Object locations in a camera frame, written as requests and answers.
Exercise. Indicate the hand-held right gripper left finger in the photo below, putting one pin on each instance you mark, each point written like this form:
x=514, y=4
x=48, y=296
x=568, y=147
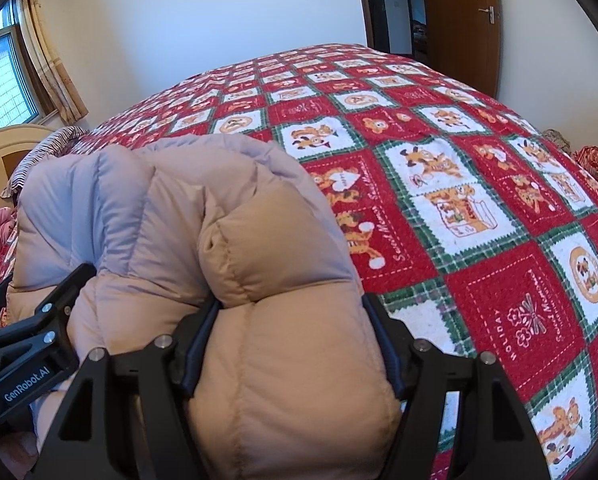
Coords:
x=199, y=355

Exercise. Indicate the grey patterned cloth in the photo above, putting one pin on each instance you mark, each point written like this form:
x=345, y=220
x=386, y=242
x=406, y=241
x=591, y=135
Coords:
x=556, y=141

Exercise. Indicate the window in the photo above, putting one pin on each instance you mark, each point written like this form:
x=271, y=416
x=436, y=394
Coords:
x=6, y=85

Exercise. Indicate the beige curtain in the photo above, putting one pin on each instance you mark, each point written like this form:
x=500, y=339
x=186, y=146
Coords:
x=49, y=60

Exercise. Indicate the red flowered cloth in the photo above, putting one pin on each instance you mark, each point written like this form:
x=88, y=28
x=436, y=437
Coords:
x=591, y=162

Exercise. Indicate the red checked printed blanket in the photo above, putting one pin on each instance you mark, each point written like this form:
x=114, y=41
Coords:
x=479, y=185

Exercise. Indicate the beige puffer jacket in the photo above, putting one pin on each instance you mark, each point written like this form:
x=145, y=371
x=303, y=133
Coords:
x=279, y=335

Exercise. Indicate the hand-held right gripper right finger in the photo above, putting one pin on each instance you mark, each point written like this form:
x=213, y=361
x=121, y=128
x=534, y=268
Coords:
x=388, y=347

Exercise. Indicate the striped pillow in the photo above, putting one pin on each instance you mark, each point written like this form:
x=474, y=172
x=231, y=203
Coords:
x=44, y=152

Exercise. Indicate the brown wooden door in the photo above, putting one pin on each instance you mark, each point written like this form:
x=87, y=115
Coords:
x=466, y=35

